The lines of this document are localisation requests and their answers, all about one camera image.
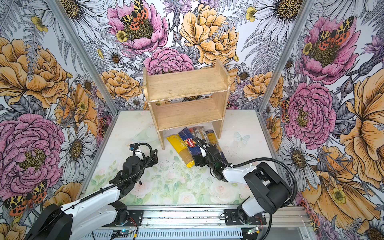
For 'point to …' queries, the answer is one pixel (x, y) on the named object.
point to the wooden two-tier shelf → (188, 99)
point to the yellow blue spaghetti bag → (213, 141)
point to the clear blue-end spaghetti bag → (200, 132)
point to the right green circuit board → (254, 230)
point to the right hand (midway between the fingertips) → (199, 156)
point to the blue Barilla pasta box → (191, 144)
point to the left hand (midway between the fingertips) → (150, 155)
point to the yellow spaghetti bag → (178, 145)
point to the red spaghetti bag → (191, 130)
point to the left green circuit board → (121, 233)
